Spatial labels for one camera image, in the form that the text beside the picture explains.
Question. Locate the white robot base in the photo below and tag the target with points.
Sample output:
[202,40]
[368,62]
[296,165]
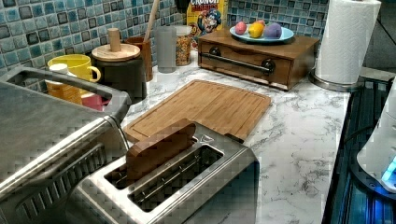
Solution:
[376,160]

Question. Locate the silver two-slot toaster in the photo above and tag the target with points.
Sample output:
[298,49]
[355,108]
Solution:
[215,181]

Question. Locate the bamboo cutting board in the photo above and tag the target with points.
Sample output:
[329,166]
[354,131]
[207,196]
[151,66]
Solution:
[222,108]

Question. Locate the brown toast slice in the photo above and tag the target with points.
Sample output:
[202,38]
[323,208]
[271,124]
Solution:
[146,155]

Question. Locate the clear cereal jar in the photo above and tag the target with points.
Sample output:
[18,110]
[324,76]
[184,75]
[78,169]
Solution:
[183,45]

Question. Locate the frosted plastic cup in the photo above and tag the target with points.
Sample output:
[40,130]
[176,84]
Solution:
[166,38]

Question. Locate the black canister with wooden lid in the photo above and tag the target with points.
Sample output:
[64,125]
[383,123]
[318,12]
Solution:
[121,66]

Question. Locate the red plush strawberry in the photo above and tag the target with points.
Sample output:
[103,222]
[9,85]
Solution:
[240,28]

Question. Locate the yellow cereal box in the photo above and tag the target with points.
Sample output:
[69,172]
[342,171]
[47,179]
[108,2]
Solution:
[205,17]

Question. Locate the wooden drawer box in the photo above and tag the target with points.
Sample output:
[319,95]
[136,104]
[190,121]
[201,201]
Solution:
[281,64]

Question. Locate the yellow plush lemon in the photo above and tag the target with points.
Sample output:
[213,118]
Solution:
[255,30]

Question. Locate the pink cup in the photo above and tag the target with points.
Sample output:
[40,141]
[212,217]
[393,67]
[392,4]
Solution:
[94,101]

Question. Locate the purple plush plum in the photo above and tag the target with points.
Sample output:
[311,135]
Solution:
[273,31]

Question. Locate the light blue plate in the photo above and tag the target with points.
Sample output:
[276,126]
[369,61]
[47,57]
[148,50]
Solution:
[286,35]

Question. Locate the yellow bottle with white cap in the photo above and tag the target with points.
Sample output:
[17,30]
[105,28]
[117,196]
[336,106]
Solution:
[60,90]

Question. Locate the yellow mug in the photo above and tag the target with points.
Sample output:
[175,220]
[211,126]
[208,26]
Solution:
[79,65]

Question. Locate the white paper towel roll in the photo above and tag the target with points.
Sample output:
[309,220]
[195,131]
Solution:
[347,34]

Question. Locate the wooden utensil handle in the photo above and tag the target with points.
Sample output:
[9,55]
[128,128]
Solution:
[151,19]

